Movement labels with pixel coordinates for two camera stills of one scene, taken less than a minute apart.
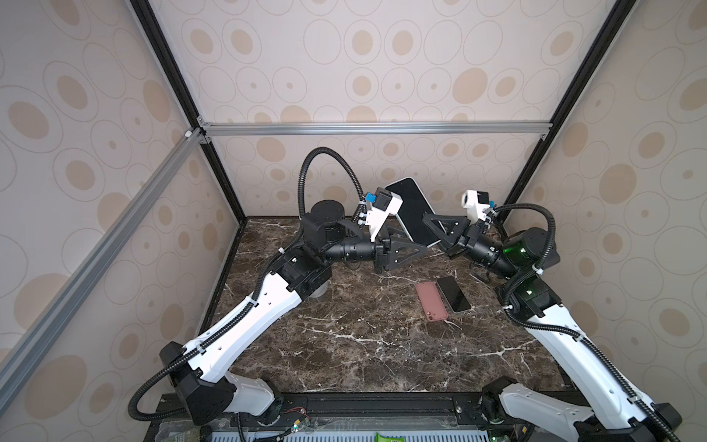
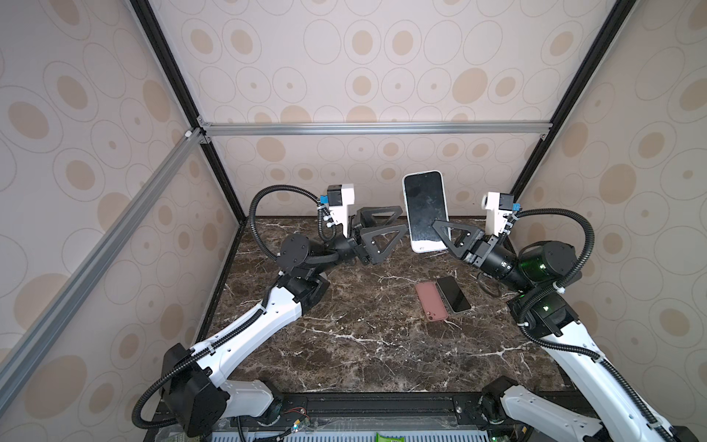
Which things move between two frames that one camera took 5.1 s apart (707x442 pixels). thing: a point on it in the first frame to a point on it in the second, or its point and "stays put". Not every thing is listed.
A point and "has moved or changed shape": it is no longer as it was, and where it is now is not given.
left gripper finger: [401, 251] to [373, 251]
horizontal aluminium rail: [373, 129] stays put
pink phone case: [430, 301] stays put
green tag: [381, 438] stays put
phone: [414, 205] has moved or changed shape
